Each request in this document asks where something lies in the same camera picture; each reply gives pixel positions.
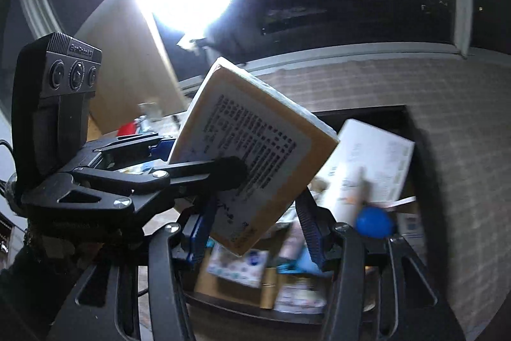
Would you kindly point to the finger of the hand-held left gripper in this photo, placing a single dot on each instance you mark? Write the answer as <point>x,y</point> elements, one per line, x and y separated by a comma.
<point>159,148</point>
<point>187,170</point>

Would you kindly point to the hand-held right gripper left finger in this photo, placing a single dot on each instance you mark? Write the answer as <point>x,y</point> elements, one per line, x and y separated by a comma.
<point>201,225</point>

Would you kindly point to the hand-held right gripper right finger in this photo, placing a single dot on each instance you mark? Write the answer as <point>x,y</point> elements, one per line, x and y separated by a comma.
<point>309,229</point>

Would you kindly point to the tan box with printed label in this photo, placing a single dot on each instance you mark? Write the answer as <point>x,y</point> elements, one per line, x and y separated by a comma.
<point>259,133</point>

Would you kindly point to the black container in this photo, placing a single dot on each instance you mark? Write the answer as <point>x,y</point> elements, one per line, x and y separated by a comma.
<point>423,173</point>

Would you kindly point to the person's left hand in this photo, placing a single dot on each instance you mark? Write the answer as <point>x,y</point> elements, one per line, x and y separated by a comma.
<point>72,245</point>

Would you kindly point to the light blue packet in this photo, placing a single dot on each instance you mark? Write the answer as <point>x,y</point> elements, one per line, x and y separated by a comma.
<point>307,261</point>

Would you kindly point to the red fabric pouch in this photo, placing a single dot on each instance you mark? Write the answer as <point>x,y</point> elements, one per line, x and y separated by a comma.
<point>127,129</point>

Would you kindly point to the white blue printed packet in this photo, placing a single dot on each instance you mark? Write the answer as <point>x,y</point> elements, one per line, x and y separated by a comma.
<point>235,265</point>

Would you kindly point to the blue ball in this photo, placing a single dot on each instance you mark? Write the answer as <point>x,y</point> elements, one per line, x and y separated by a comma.
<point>373,223</point>

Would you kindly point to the large cardboard box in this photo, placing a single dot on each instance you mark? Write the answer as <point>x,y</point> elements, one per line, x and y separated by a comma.
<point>127,65</point>

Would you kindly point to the white carton box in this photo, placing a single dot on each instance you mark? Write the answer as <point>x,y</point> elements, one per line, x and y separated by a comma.
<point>379,157</point>

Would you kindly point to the white box with blue print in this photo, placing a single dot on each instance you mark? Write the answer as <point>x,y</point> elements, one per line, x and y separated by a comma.
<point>411,225</point>

